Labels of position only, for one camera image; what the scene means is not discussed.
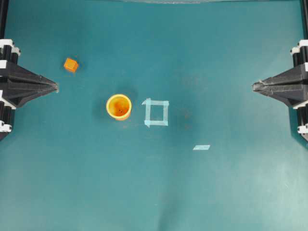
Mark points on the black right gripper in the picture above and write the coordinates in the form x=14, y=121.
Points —
x=291, y=87

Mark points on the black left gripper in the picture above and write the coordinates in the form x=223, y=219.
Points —
x=13, y=95

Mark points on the orange cube block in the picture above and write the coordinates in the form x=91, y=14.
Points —
x=71, y=65

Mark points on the yellow orange plastic cup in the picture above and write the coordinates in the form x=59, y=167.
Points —
x=119, y=107

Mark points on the light blue tape strip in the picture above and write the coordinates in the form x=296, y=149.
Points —
x=201, y=147

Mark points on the light blue tape square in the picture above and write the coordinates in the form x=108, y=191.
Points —
x=156, y=112

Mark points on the black frame post right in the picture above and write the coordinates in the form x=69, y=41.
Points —
x=304, y=12

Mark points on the black frame post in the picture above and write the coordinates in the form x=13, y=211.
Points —
x=304, y=12
x=3, y=16

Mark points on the black frame post left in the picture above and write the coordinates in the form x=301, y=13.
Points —
x=3, y=16

